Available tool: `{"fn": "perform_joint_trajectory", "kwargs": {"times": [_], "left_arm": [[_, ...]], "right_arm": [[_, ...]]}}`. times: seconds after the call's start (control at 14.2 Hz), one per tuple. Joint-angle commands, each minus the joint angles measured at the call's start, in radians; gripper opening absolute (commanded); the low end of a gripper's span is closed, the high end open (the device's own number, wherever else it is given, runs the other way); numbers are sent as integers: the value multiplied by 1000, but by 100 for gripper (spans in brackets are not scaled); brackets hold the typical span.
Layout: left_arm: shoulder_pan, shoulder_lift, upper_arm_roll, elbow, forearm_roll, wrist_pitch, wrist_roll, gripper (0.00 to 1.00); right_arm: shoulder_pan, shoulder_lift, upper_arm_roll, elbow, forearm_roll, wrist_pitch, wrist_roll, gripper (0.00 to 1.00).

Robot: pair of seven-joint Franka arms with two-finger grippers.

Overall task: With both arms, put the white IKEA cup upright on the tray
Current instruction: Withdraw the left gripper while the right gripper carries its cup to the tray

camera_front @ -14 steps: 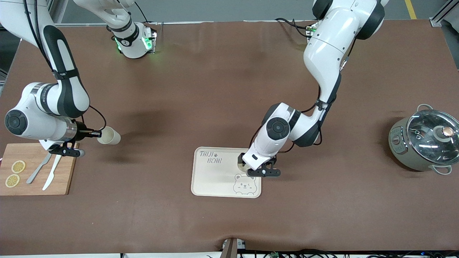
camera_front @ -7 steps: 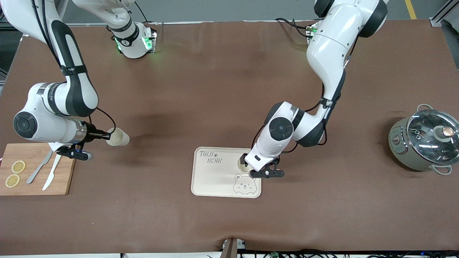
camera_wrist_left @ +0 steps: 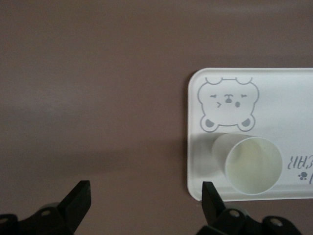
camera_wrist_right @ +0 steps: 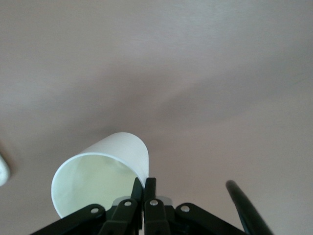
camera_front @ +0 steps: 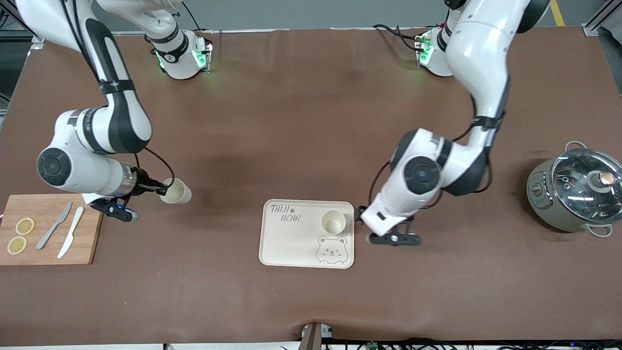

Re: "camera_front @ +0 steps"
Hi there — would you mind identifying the white plastic knife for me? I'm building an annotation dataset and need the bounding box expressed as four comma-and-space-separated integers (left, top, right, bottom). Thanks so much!
57, 207, 85, 259

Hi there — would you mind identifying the grey plastic knife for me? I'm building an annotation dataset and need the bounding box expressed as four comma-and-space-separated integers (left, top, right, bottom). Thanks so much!
35, 202, 72, 250

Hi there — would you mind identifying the cream tray with bear print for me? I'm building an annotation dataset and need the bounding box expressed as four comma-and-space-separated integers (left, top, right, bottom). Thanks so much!
259, 199, 355, 269

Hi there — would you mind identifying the glass pot lid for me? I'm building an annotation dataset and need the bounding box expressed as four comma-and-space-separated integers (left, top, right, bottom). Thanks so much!
552, 148, 622, 225

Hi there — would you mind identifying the black base cable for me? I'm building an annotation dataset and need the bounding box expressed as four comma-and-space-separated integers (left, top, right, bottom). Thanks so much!
373, 23, 423, 52
182, 0, 214, 35

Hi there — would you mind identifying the green cooking pot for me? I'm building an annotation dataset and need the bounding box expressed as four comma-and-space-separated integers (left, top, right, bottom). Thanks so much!
526, 141, 622, 238

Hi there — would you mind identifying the white IKEA cup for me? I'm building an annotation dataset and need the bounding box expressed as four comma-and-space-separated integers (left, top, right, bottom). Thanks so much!
321, 210, 346, 235
159, 178, 192, 205

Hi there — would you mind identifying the wooden cutting board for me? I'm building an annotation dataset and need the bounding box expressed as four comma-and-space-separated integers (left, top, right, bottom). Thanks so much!
0, 193, 104, 266

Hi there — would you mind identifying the metal bracket at table edge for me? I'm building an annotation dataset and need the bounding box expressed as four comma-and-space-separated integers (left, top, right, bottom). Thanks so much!
299, 322, 333, 350

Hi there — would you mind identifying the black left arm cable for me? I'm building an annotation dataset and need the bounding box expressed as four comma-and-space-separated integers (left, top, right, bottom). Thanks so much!
368, 92, 491, 207

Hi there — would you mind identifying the aluminium frame profile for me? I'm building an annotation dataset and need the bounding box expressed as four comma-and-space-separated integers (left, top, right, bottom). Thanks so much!
582, 0, 622, 37
0, 0, 47, 42

